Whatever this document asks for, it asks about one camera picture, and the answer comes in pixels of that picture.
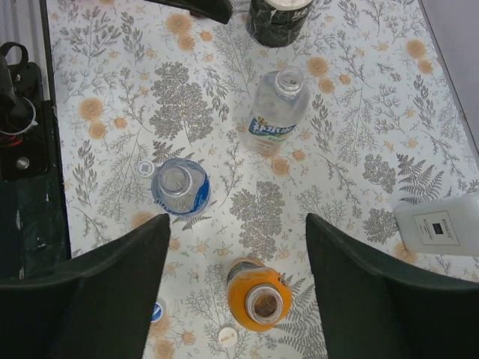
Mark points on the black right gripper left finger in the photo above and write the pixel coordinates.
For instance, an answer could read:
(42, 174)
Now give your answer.
(97, 305)

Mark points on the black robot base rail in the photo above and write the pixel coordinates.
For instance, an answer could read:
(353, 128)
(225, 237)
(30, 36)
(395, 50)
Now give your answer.
(34, 228)

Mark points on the blue bottle cap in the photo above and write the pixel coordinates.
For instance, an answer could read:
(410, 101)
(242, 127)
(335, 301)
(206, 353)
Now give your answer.
(159, 309)

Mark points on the clear bottle cap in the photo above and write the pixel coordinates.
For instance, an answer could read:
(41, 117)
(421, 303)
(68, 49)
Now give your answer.
(145, 168)

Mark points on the white bottle cap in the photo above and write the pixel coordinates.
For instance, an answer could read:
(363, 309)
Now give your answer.
(227, 337)

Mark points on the blue label water bottle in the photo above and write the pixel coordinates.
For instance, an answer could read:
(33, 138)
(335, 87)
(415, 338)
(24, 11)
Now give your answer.
(181, 187)

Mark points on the white square lotion bottle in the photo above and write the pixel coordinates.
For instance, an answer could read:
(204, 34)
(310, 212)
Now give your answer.
(446, 227)

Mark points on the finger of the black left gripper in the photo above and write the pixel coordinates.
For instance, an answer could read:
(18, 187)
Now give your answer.
(217, 10)

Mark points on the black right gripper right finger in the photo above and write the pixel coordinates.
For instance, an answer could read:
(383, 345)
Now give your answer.
(373, 305)

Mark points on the orange juice bottle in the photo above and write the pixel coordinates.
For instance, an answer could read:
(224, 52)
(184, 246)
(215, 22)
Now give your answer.
(257, 295)

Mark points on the clear water bottle white-blue label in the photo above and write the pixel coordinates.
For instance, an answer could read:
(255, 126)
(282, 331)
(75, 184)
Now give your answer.
(280, 104)

